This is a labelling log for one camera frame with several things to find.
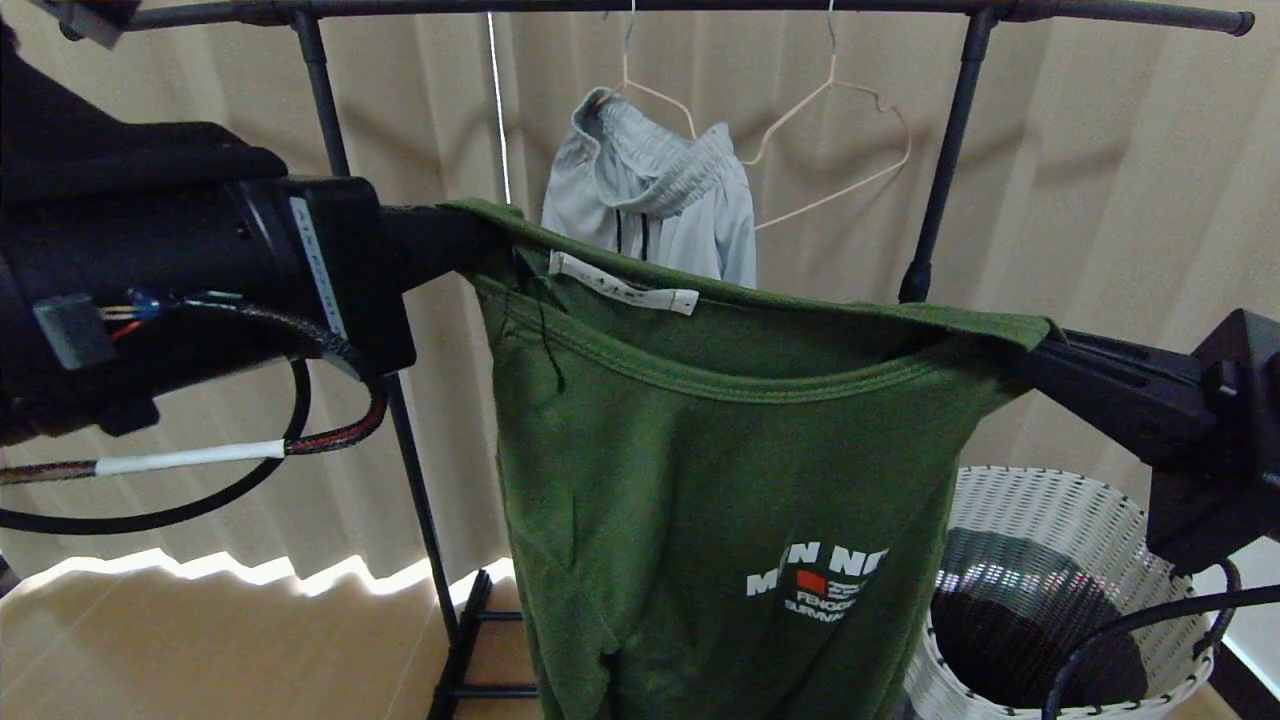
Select black cable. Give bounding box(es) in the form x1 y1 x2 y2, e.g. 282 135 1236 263
0 358 313 537
1040 558 1280 720

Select green printed t-shirt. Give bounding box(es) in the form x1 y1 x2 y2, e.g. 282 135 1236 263
440 198 1061 720

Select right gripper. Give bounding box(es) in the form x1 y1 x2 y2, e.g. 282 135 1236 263
1008 308 1280 578

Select pale grey shorts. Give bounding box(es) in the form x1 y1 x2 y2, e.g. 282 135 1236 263
540 87 758 289

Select beige curtain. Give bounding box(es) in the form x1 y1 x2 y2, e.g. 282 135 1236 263
0 0 1280 601

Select black clothes rack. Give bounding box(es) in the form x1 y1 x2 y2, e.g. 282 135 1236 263
118 0 1256 720

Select white laundry basket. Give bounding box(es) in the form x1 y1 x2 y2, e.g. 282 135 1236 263
900 465 1221 720

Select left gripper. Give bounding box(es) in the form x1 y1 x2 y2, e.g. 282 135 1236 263
0 177 513 447

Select pink clothes hanger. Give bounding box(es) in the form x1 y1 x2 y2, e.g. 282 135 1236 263
585 0 701 141
738 0 913 233

